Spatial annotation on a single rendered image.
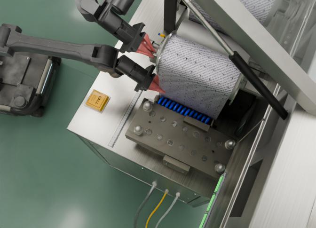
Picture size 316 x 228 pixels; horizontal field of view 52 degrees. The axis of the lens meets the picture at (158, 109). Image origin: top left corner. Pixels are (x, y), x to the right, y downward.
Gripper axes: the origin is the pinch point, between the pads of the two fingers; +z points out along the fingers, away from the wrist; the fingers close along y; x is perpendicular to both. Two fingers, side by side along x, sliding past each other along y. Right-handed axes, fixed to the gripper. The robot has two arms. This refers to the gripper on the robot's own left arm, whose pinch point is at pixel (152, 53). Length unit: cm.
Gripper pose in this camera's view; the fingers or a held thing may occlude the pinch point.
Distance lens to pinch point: 107.4
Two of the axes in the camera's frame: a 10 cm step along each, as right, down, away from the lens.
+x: 5.4, 0.7, -8.4
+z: 7.2, 4.7, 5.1
